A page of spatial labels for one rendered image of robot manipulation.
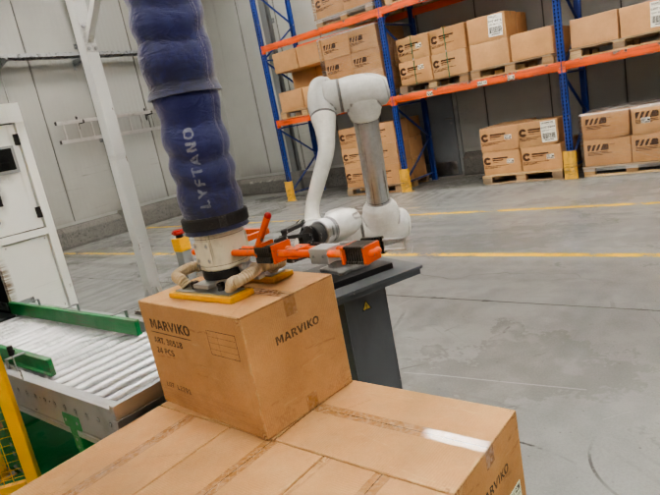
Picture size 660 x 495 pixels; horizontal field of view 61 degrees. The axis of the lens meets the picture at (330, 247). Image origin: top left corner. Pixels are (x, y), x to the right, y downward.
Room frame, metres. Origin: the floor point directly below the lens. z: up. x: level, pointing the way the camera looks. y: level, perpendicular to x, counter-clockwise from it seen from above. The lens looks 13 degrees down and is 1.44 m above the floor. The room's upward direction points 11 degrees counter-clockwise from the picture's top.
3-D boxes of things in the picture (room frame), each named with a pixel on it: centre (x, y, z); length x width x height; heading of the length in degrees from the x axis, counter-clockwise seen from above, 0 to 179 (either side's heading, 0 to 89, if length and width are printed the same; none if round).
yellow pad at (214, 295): (1.83, 0.43, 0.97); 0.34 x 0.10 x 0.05; 48
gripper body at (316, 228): (1.84, 0.06, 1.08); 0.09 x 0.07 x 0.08; 138
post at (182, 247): (2.87, 0.75, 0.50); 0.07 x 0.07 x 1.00; 49
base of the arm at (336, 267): (2.50, -0.04, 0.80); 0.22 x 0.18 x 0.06; 33
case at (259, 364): (1.89, 0.36, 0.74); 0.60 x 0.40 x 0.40; 45
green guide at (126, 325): (3.32, 1.62, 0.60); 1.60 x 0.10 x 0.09; 49
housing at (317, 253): (1.59, 0.02, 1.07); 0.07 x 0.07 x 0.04; 48
